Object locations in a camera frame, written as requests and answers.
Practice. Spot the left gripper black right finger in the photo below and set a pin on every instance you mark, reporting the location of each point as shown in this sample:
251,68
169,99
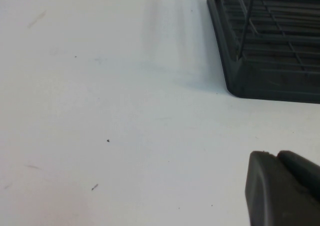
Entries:
302,168

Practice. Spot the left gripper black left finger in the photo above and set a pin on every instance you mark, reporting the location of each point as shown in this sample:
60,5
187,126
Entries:
275,198

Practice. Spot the black dish drying rack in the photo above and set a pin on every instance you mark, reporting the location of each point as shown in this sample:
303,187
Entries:
270,86

